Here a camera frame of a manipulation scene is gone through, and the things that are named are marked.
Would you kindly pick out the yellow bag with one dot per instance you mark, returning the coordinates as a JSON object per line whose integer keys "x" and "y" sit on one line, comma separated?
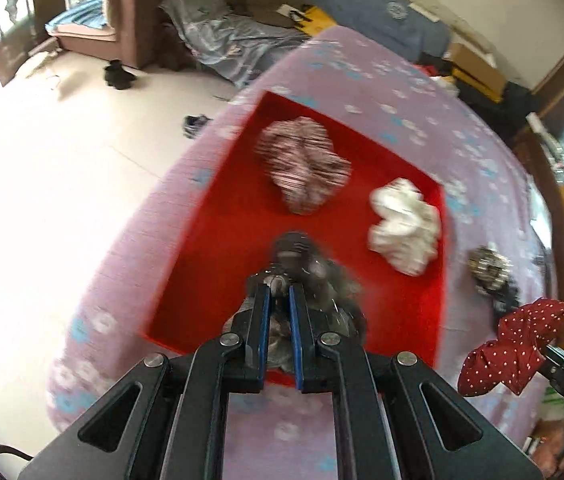
{"x": 319, "y": 19}

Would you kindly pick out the black boots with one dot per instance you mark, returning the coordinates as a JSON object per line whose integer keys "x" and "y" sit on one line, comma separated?
{"x": 118, "y": 75}

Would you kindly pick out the cardboard box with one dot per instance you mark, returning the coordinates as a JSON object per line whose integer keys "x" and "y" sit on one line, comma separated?
{"x": 477, "y": 67}

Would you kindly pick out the red dotted scrunchie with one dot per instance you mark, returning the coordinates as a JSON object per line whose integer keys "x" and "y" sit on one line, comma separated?
{"x": 517, "y": 332}

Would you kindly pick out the blue mat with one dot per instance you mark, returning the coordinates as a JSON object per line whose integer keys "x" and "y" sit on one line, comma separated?
{"x": 82, "y": 15}

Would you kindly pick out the gold black scrunchie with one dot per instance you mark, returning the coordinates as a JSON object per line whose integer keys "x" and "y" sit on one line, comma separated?
{"x": 487, "y": 262}

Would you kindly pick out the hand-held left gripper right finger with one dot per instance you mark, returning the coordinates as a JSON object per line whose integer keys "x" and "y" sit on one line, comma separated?
{"x": 296, "y": 342}

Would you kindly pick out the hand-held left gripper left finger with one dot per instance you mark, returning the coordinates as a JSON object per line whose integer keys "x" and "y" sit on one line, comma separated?
{"x": 262, "y": 332}

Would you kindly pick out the white scrunchie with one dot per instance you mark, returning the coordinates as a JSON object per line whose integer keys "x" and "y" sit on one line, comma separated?
{"x": 402, "y": 230}

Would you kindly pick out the grey-blue patterned sheet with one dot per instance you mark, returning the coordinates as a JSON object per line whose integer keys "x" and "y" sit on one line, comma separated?
{"x": 232, "y": 35}

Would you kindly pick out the brown fuzzy blanket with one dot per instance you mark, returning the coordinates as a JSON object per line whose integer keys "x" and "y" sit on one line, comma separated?
{"x": 262, "y": 2}

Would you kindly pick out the red tray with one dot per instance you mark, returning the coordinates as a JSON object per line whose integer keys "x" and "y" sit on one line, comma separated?
{"x": 202, "y": 260}

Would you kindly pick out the dark scrunchie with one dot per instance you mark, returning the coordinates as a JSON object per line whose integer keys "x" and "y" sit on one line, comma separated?
{"x": 504, "y": 300}

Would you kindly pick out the dark shoe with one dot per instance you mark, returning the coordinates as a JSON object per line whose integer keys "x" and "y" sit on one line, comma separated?
{"x": 196, "y": 126}

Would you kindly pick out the flat white box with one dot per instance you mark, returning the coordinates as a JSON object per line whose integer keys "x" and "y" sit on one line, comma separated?
{"x": 424, "y": 11}

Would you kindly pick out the pink striped scrunchie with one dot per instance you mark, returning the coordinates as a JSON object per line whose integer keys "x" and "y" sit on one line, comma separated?
{"x": 297, "y": 160}

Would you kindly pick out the grey furry scrunchie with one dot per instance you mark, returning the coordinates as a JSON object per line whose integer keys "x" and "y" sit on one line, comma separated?
{"x": 294, "y": 255}

